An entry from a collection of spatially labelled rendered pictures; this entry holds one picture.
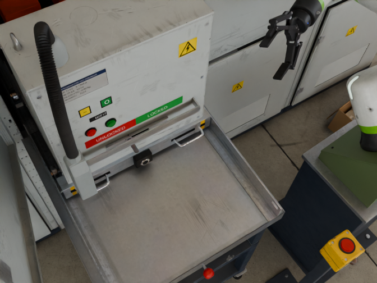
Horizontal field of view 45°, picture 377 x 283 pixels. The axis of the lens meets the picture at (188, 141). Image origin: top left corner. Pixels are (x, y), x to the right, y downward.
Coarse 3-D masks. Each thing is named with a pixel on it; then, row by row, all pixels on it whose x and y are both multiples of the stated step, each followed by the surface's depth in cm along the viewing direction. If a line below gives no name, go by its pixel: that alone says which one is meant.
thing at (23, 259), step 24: (0, 120) 139; (0, 144) 143; (0, 168) 132; (0, 192) 124; (24, 192) 144; (0, 216) 116; (24, 216) 141; (0, 240) 109; (24, 240) 136; (0, 264) 93; (24, 264) 127
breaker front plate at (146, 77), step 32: (192, 32) 114; (96, 64) 104; (128, 64) 110; (160, 64) 117; (192, 64) 125; (32, 96) 100; (96, 96) 113; (128, 96) 120; (160, 96) 129; (192, 96) 138; (96, 128) 123
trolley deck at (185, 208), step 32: (32, 160) 150; (160, 160) 153; (192, 160) 153; (128, 192) 146; (160, 192) 147; (192, 192) 147; (224, 192) 147; (64, 224) 140; (96, 224) 140; (128, 224) 141; (160, 224) 141; (192, 224) 141; (224, 224) 142; (256, 224) 142; (128, 256) 136; (160, 256) 136; (192, 256) 136
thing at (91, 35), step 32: (96, 0) 114; (128, 0) 114; (160, 0) 114; (192, 0) 115; (0, 32) 107; (32, 32) 107; (64, 32) 108; (96, 32) 108; (128, 32) 108; (160, 32) 108; (32, 64) 102
